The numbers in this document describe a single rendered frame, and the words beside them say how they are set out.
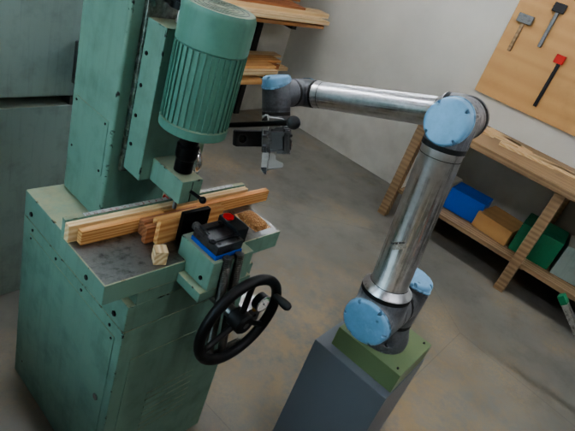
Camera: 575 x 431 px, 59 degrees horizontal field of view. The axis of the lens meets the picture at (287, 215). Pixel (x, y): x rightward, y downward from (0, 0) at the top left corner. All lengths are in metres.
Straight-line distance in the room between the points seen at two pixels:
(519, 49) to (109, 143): 3.35
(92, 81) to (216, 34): 0.46
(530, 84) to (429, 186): 2.94
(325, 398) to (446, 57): 3.20
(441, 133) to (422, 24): 3.29
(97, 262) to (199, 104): 0.45
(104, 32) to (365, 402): 1.35
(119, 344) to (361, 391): 0.80
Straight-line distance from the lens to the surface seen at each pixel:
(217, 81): 1.22
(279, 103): 1.59
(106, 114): 1.46
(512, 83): 4.26
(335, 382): 1.82
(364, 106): 1.57
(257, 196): 1.67
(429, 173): 1.33
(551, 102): 4.20
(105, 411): 1.64
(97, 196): 1.57
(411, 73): 4.56
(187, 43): 1.21
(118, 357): 1.46
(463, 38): 4.41
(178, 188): 1.36
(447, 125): 1.29
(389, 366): 1.72
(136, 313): 1.37
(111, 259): 1.31
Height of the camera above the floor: 1.71
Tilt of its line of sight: 29 degrees down
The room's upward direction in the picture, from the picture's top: 20 degrees clockwise
